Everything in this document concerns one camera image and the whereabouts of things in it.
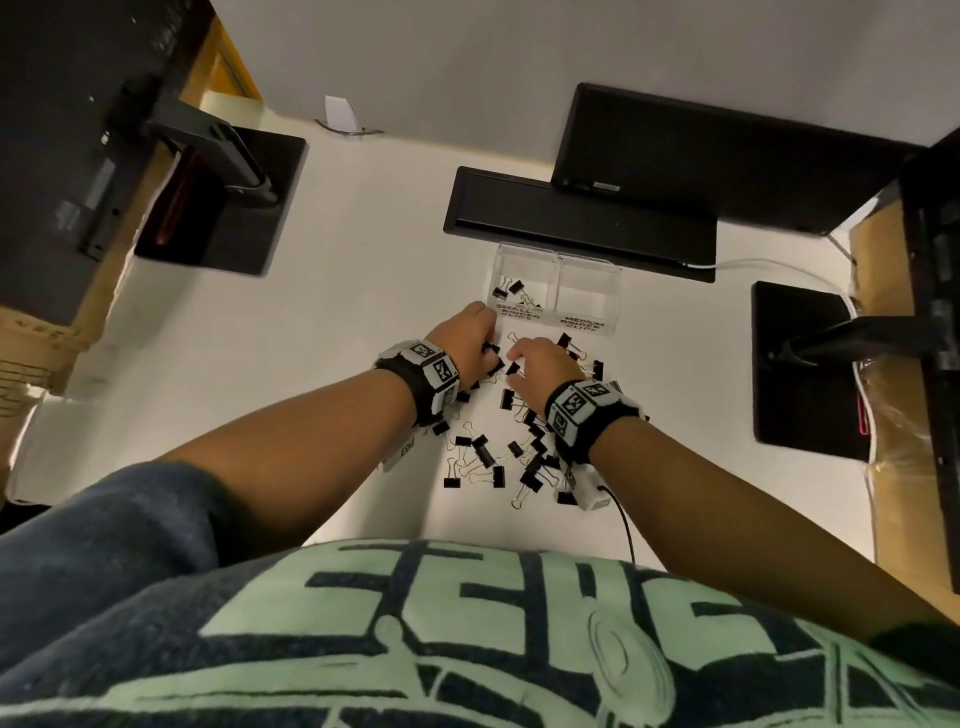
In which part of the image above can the person's left hand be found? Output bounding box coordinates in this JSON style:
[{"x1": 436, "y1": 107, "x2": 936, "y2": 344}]
[{"x1": 427, "y1": 301, "x2": 505, "y2": 391}]

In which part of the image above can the person's right hand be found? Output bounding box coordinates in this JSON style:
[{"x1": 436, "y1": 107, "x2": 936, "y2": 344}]
[{"x1": 503, "y1": 335, "x2": 590, "y2": 418}]

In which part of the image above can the clear two-compartment plastic box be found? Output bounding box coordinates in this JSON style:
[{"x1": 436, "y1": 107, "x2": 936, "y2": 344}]
[{"x1": 485, "y1": 241, "x2": 625, "y2": 337}]

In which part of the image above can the pile of black binder clips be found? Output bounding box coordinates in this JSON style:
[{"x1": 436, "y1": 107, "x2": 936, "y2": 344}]
[{"x1": 431, "y1": 333, "x2": 609, "y2": 513}]

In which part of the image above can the person's left forearm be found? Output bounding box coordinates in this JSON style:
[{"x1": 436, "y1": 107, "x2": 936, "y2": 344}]
[{"x1": 157, "y1": 367, "x2": 421, "y2": 549}]

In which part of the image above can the person's right forearm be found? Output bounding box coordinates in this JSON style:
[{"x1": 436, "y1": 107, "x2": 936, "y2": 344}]
[{"x1": 588, "y1": 425, "x2": 946, "y2": 643}]

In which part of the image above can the brown cardboard box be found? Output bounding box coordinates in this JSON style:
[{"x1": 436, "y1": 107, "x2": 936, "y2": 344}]
[{"x1": 847, "y1": 187, "x2": 960, "y2": 624}]

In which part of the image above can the black left wristband with markers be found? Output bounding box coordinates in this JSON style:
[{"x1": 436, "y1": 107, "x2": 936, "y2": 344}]
[{"x1": 373, "y1": 339, "x2": 463, "y2": 429}]

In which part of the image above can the black wristband with markers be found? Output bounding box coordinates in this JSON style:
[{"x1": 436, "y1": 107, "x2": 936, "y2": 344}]
[
  {"x1": 543, "y1": 378, "x2": 650, "y2": 465},
  {"x1": 373, "y1": 339, "x2": 463, "y2": 429}
]

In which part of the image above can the black right wristband with markers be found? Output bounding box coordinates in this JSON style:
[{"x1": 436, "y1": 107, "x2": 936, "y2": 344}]
[{"x1": 543, "y1": 378, "x2": 650, "y2": 465}]

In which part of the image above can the black centre monitor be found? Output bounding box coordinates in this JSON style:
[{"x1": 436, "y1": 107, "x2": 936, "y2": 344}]
[{"x1": 442, "y1": 82, "x2": 924, "y2": 284}]

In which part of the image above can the black monitor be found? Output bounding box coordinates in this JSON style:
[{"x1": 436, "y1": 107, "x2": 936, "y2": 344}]
[
  {"x1": 442, "y1": 82, "x2": 924, "y2": 284},
  {"x1": 899, "y1": 127, "x2": 960, "y2": 594},
  {"x1": 0, "y1": 0, "x2": 219, "y2": 328}
]

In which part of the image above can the black monitor stand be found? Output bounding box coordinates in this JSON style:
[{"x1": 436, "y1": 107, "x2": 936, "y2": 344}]
[
  {"x1": 133, "y1": 101, "x2": 309, "y2": 277},
  {"x1": 751, "y1": 281, "x2": 950, "y2": 463}
]

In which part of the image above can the small white paper card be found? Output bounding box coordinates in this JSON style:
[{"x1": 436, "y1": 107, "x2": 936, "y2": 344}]
[{"x1": 323, "y1": 95, "x2": 363, "y2": 135}]

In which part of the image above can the grey shirt with green print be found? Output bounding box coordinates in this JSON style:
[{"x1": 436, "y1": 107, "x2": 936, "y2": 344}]
[{"x1": 0, "y1": 461, "x2": 960, "y2": 728}]

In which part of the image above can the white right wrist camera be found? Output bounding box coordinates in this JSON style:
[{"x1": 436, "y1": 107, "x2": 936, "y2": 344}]
[{"x1": 553, "y1": 464, "x2": 613, "y2": 511}]

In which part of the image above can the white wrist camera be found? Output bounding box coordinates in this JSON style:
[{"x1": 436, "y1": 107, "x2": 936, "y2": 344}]
[
  {"x1": 378, "y1": 431, "x2": 421, "y2": 474},
  {"x1": 553, "y1": 464, "x2": 613, "y2": 511}
]

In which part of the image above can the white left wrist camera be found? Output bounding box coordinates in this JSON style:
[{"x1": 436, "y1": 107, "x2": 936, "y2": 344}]
[{"x1": 378, "y1": 431, "x2": 421, "y2": 474}]

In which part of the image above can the black cable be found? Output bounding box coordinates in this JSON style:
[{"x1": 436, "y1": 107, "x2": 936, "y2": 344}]
[{"x1": 596, "y1": 485, "x2": 639, "y2": 565}]

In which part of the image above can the white cable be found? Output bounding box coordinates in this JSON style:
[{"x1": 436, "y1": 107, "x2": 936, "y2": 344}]
[{"x1": 678, "y1": 257, "x2": 860, "y2": 316}]

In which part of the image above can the thin dark wire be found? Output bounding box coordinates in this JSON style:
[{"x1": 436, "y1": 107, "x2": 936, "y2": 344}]
[{"x1": 314, "y1": 118, "x2": 385, "y2": 139}]

